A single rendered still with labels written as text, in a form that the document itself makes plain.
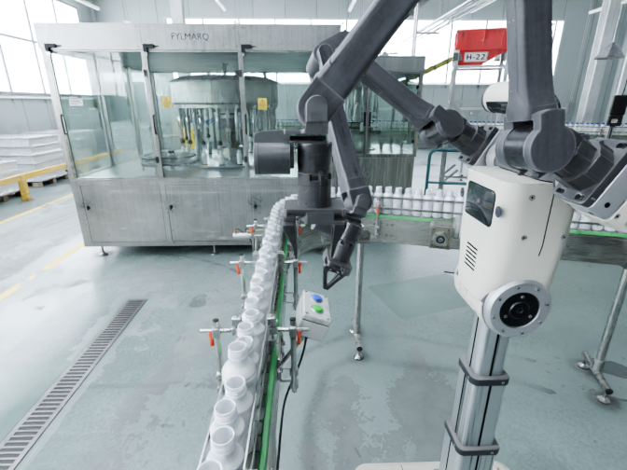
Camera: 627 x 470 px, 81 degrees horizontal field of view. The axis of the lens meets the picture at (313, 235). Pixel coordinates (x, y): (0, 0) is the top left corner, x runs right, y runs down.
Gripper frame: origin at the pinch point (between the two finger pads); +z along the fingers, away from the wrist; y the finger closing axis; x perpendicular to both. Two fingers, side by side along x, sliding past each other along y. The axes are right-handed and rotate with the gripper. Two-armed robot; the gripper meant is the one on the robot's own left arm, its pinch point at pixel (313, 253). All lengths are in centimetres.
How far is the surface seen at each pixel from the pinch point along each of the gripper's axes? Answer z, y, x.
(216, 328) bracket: 31.0, -25.1, 22.9
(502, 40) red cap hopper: -124, 318, 597
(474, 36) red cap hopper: -131, 277, 612
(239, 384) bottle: 25.4, -14.3, -4.2
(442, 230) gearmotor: 43, 77, 136
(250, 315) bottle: 25.3, -15.5, 20.0
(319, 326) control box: 31.7, 2.3, 24.5
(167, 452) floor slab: 140, -71, 78
